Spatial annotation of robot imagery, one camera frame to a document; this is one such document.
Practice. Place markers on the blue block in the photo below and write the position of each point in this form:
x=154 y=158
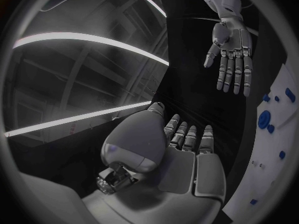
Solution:
x=253 y=201

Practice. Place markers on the blue long cylinder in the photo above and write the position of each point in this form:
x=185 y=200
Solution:
x=290 y=95

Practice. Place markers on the blue short cylinder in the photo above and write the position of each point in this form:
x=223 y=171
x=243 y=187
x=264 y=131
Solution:
x=271 y=128

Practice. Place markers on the blue plug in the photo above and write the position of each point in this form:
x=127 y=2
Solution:
x=282 y=154

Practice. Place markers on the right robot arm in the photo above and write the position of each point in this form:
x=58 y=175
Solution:
x=222 y=0

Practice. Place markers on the blue gear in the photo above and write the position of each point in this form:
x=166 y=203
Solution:
x=264 y=119

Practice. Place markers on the white task board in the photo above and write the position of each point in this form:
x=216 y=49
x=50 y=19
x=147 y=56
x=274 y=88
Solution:
x=264 y=153

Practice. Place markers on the small blue peg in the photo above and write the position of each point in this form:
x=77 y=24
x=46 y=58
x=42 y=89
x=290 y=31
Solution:
x=276 y=98

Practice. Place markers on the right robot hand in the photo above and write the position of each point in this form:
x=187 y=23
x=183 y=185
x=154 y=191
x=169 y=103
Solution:
x=233 y=39

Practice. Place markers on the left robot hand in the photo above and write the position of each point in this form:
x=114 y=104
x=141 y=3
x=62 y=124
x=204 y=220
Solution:
x=140 y=134

